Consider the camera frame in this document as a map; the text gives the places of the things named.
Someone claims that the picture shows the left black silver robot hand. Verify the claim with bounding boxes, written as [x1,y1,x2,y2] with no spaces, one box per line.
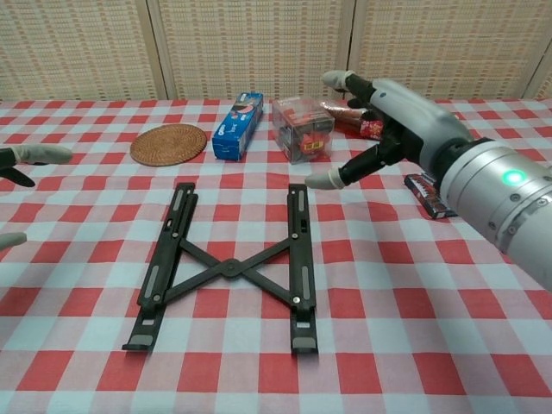
[0,144,73,254]

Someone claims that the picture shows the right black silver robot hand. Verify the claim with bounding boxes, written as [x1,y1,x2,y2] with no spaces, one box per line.
[304,70,474,191]

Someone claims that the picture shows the black folding stand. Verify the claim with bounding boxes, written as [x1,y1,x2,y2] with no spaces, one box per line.
[122,183,319,355]

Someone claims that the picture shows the cola bottle with red label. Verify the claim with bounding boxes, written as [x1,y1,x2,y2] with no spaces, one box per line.
[321,99,385,141]

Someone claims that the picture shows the dark snack packet red print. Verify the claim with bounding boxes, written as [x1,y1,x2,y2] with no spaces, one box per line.
[404,171,458,221]

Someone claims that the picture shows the clear plastic box red contents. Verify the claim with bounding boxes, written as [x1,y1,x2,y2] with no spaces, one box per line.
[271,97,336,166]

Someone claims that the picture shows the round brown rattan coaster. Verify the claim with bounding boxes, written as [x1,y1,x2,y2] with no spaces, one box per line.
[130,123,209,167]

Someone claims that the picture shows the bamboo folding screen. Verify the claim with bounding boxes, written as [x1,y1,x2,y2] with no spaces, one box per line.
[0,0,552,103]

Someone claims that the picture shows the blue Oreo cookie box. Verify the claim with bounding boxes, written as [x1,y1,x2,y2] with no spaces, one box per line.
[211,91,265,162]

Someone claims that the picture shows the red white checkered tablecloth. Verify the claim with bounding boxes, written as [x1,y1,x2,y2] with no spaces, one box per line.
[0,97,552,414]

